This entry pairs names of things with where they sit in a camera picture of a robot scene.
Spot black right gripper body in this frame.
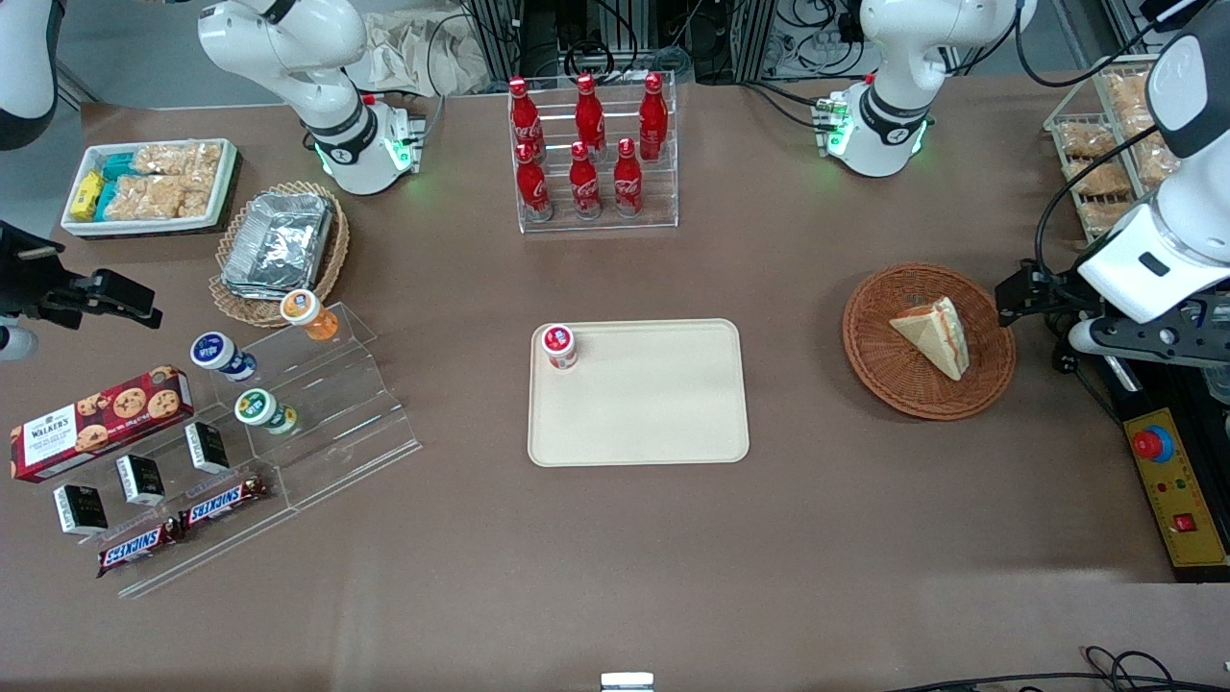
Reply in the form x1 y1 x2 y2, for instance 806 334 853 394
0 223 97 323

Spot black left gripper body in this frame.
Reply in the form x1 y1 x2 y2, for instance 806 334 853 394
1057 277 1230 368

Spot triangular sandwich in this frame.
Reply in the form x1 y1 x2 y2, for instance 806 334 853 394
889 296 972 383

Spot oval light wicker basket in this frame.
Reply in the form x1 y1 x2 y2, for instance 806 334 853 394
209 181 350 328

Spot white rectangular snack tray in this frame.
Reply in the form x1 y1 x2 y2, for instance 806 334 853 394
61 139 239 238

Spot round brown wicker basket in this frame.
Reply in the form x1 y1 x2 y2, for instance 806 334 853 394
843 263 1017 422

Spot beige plastic tray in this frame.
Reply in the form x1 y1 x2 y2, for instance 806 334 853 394
528 318 750 468

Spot black countertop appliance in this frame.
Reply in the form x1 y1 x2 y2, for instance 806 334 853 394
1095 358 1230 416

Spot clear rice cracker bag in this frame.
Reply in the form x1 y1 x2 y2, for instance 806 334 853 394
106 175 185 220
135 142 224 179

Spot blue-lid drink bottle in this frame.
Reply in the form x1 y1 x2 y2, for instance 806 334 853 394
190 332 258 383

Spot red Walkers cookie box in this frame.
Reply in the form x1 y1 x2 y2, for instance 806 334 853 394
10 365 195 483

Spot yellow emergency stop control box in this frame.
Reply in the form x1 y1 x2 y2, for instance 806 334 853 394
1124 408 1230 582

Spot stacked aluminium foil trays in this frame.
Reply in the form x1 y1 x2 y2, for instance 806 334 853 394
221 192 335 299

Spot small black box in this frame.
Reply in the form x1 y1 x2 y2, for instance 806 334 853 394
115 454 166 507
53 483 109 535
185 421 231 474

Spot green-lid drink bottle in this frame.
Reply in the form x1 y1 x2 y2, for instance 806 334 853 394
234 389 299 436

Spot orange-lid drink bottle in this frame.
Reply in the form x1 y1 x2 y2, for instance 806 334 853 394
281 290 339 342

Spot Snickers chocolate bar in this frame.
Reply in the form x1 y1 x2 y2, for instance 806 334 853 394
179 476 268 531
96 519 184 578

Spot clear acrylic stepped stand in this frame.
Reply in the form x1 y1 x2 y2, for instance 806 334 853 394
82 303 422 599

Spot crumpled white bag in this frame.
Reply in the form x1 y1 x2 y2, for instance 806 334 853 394
346 10 491 97

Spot clear acrylic bottle rack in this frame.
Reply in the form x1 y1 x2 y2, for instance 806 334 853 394
507 72 679 235

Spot red cola bottle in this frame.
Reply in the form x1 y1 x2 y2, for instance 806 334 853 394
613 137 644 218
516 142 554 222
508 77 545 160
639 72 669 162
575 74 606 160
569 141 603 220

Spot red-lid yogurt cup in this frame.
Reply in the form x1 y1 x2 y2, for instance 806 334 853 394
541 324 579 371

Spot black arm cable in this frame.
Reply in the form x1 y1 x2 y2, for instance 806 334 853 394
1033 125 1159 280

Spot black power cable with plug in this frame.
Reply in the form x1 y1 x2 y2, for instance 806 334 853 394
1052 348 1106 405

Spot white wire rack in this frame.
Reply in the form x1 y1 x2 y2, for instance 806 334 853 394
1045 53 1185 241

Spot black floor cable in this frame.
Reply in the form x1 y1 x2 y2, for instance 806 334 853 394
884 646 1230 692

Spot aluminium frame with electronics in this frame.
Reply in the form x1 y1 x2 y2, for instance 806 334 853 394
461 0 866 86

